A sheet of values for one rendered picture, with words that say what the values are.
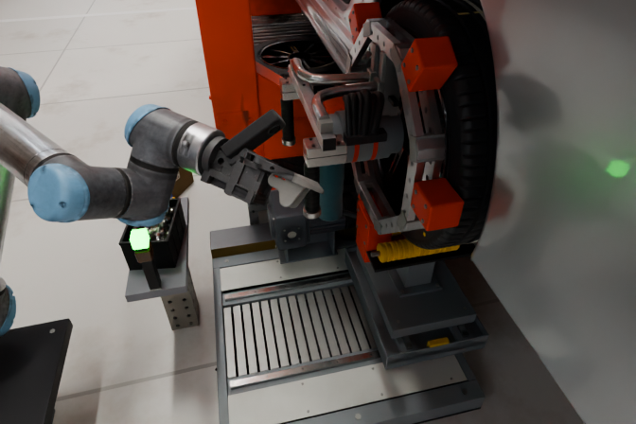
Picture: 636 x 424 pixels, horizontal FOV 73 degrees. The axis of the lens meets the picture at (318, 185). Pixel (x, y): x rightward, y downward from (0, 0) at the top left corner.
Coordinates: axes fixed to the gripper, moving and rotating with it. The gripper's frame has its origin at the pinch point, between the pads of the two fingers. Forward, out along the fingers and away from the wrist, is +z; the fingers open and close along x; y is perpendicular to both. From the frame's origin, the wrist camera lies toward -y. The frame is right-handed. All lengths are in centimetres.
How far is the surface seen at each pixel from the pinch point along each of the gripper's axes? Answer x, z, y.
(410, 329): -78, 27, 32
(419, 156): -21.4, 12.1, -13.6
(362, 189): -64, -3, -4
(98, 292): -87, -92, 77
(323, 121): -16.2, -8.6, -12.7
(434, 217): -21.9, 19.6, -3.1
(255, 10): -213, -151, -99
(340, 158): -22.4, -3.7, -7.3
